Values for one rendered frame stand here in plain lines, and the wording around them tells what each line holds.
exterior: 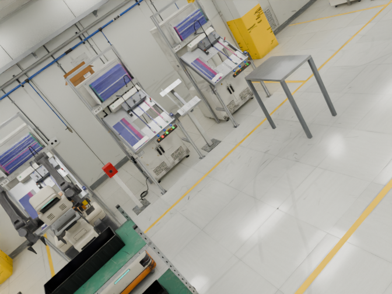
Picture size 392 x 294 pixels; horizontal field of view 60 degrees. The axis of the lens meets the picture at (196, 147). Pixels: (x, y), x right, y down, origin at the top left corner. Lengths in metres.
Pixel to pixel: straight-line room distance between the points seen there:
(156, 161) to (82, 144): 1.81
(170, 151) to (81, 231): 2.07
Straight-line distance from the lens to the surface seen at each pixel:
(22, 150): 4.69
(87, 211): 3.76
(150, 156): 4.87
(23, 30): 6.18
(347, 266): 2.77
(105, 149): 6.38
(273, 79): 3.77
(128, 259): 2.37
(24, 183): 4.77
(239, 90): 5.46
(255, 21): 7.12
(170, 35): 5.29
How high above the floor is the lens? 2.19
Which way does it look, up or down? 24 degrees down
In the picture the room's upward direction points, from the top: 35 degrees counter-clockwise
